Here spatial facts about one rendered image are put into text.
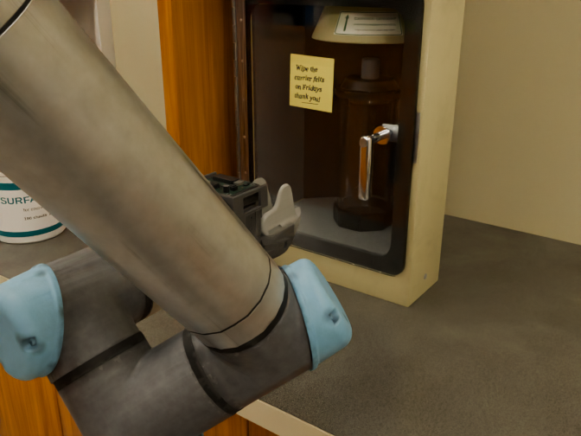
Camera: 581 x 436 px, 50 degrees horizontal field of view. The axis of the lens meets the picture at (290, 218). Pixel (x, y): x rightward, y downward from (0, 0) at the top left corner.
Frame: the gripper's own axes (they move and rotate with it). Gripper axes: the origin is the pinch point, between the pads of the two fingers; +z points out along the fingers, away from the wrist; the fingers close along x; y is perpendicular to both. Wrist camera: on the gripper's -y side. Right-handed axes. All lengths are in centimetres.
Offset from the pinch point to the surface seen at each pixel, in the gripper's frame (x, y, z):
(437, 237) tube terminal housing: -5.4, -12.1, 31.4
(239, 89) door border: 25.7, 9.0, 21.5
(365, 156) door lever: -0.4, 3.7, 16.4
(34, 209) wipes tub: 61, -14, 4
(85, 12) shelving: 121, 15, 65
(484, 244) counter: -6, -21, 52
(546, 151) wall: -12, -5, 66
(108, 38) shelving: 111, 8, 64
